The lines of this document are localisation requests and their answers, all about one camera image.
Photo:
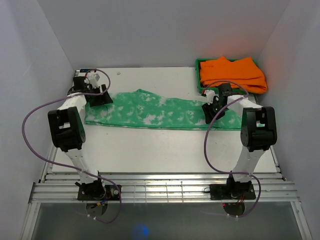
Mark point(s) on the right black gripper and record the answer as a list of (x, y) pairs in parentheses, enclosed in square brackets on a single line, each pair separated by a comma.
[(207, 109)]

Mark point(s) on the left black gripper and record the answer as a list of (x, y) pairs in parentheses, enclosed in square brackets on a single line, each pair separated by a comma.
[(105, 98)]

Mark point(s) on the green white tie-dye trousers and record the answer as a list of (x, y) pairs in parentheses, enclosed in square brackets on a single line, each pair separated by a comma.
[(146, 110)]

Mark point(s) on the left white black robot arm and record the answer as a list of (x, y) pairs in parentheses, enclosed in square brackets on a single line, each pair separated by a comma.
[(66, 125)]

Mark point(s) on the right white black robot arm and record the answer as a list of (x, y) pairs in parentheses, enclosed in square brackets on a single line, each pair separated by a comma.
[(258, 132)]

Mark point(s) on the orange folded trousers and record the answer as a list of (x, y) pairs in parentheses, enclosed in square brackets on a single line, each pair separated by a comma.
[(243, 72)]

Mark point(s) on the black label sticker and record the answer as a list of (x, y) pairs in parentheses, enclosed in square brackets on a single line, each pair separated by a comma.
[(87, 70)]

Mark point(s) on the green plastic tray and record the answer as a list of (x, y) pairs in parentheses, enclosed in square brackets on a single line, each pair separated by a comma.
[(200, 86)]

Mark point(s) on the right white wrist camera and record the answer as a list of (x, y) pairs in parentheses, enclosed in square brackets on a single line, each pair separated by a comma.
[(209, 95)]

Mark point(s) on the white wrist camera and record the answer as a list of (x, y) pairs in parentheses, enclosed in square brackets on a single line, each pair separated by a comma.
[(92, 79), (209, 95)]

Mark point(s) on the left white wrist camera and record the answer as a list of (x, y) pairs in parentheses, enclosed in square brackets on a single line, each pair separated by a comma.
[(92, 79)]

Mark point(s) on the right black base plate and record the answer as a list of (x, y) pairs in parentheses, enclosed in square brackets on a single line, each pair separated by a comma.
[(222, 192)]

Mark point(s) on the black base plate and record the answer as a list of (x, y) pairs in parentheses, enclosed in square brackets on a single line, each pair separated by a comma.
[(89, 192), (222, 192)]

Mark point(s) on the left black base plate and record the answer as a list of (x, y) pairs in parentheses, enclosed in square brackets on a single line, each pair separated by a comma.
[(89, 192)]

